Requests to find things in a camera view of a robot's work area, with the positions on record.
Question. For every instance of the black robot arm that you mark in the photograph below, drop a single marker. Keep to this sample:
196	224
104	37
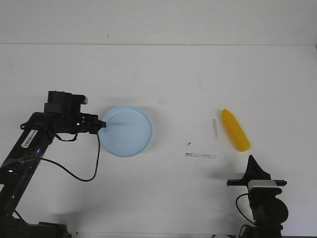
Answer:
268	211
16	173

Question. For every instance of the short clear tape strip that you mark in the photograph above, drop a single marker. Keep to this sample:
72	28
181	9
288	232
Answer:
214	129

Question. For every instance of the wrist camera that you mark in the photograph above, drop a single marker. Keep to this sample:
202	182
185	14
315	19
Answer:
273	186
84	100

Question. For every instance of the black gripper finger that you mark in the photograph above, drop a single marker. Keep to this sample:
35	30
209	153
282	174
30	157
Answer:
258	172
100	124
250	171

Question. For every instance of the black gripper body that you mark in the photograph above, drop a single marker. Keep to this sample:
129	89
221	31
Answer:
67	116
256	182

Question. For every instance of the yellow corn cob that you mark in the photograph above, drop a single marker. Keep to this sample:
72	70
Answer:
235	131

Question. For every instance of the long clear tape strip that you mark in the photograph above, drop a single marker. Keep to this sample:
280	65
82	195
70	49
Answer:
195	155

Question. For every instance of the light blue round plate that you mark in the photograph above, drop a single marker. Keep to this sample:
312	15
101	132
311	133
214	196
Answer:
128	131

